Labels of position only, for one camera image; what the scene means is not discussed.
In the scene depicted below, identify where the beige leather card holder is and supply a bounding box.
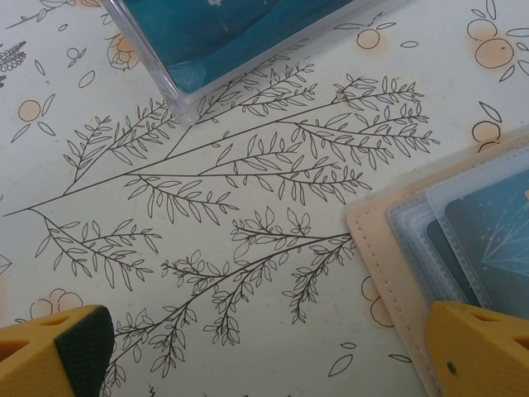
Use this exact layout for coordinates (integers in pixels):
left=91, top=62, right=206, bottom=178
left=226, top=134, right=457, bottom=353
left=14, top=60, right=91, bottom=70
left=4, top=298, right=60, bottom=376
left=345, top=125, right=529, bottom=397

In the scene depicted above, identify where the clear acrylic card box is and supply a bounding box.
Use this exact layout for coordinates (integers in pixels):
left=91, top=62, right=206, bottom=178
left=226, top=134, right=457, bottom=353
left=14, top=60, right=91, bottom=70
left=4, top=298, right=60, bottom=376
left=100, top=0, right=411, bottom=125

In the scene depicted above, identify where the floral patterned tablecloth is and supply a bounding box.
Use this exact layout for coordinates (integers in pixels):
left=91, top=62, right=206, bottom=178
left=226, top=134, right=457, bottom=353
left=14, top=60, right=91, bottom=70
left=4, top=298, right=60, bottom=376
left=0, top=0, right=529, bottom=397

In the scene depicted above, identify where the teal plastic card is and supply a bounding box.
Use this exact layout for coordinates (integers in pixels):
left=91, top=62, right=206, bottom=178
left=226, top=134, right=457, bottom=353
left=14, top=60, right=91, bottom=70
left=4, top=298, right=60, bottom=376
left=424, top=218, right=470, bottom=305

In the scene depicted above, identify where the blue VIP card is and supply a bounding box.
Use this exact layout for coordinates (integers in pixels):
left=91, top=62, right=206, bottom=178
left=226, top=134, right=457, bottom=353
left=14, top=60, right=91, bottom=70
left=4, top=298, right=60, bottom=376
left=123, top=0, right=360, bottom=94
left=443, top=168, right=529, bottom=322

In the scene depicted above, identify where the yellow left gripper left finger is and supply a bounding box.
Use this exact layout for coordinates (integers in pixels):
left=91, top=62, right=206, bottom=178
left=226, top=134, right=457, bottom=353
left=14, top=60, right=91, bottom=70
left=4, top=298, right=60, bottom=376
left=0, top=304, right=114, bottom=397

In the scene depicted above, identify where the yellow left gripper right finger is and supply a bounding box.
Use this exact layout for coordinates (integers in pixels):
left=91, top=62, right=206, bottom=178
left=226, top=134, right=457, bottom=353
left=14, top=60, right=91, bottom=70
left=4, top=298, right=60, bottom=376
left=427, top=300, right=529, bottom=397

